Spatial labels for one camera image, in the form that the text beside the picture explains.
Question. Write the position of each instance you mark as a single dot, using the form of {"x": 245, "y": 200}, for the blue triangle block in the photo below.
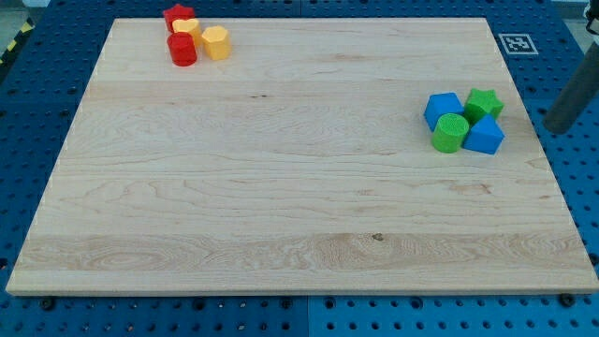
{"x": 485, "y": 136}

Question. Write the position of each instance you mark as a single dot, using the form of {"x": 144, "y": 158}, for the green star block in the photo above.
{"x": 480, "y": 103}

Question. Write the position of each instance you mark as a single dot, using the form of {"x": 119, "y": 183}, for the red star block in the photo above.
{"x": 177, "y": 12}

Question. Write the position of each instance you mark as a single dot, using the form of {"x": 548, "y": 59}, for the wooden board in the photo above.
{"x": 300, "y": 165}

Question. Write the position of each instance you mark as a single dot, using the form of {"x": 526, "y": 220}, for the blue cube block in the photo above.
{"x": 440, "y": 104}

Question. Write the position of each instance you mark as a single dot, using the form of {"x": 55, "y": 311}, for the yellow hexagon block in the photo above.
{"x": 217, "y": 44}

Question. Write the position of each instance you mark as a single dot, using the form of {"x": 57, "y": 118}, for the green cylinder block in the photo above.
{"x": 449, "y": 133}

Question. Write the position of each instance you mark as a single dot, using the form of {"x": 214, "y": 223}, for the red cylinder block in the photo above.
{"x": 182, "y": 49}

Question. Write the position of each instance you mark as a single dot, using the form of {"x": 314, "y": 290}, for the yellow heart block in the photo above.
{"x": 189, "y": 26}

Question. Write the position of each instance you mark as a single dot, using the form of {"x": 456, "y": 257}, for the white fiducial marker tag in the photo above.
{"x": 518, "y": 44}

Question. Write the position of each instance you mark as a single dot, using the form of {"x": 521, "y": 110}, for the black screw left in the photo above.
{"x": 47, "y": 304}

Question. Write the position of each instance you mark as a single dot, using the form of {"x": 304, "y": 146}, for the black screw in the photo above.
{"x": 567, "y": 300}
{"x": 47, "y": 304}

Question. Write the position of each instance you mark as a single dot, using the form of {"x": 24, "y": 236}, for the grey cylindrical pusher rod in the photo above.
{"x": 576, "y": 95}

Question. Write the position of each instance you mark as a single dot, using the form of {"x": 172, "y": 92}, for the black screw right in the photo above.
{"x": 567, "y": 300}

